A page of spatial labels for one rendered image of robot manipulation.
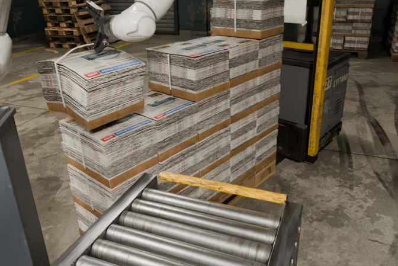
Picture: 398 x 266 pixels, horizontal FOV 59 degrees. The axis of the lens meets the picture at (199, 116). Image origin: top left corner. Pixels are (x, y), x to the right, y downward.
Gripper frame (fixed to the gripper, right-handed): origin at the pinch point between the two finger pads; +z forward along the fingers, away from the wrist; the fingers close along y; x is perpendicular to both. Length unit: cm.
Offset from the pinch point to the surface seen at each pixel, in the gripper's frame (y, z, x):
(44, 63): 12.9, 12.4, -14.4
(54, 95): 26.3, 8.9, -14.4
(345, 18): 43, 93, 530
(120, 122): 43.2, -4.2, 7.2
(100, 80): 19.0, -19.3, -8.2
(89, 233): 51, -56, -42
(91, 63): 13.4, -9.8, -5.4
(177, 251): 54, -79, -31
